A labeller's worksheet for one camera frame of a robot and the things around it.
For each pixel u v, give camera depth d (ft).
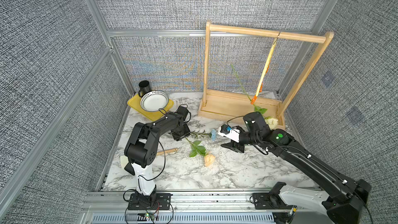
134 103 3.70
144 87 3.72
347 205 1.23
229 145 2.05
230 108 3.57
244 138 2.02
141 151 1.63
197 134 3.18
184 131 2.80
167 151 2.97
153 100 3.75
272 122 2.61
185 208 2.41
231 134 1.95
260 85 2.39
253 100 2.55
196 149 2.95
